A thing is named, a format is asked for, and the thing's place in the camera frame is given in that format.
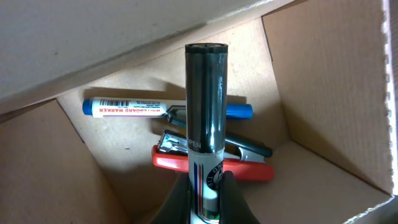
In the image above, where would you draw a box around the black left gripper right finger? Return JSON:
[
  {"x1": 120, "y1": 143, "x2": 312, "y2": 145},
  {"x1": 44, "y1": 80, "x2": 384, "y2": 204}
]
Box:
[{"x1": 220, "y1": 171, "x2": 260, "y2": 224}]

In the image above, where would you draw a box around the red black stapler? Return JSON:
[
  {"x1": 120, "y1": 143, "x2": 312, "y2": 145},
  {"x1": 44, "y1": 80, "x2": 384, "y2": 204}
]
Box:
[{"x1": 152, "y1": 129, "x2": 274, "y2": 182}]

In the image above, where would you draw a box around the blue whiteboard marker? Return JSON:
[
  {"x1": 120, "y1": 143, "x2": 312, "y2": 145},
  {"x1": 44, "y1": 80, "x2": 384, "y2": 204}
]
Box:
[{"x1": 81, "y1": 96, "x2": 254, "y2": 121}]

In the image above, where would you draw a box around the black whiteboard marker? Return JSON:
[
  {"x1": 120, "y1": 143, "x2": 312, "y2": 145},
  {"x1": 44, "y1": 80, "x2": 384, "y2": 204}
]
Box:
[{"x1": 185, "y1": 43, "x2": 228, "y2": 223}]

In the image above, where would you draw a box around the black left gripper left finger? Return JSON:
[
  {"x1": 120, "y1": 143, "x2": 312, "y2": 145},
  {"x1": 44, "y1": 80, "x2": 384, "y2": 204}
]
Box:
[{"x1": 150, "y1": 175, "x2": 191, "y2": 224}]

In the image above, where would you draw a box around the open cardboard box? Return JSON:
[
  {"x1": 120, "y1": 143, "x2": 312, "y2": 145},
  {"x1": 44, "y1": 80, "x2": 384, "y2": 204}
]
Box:
[{"x1": 1, "y1": 0, "x2": 397, "y2": 223}]

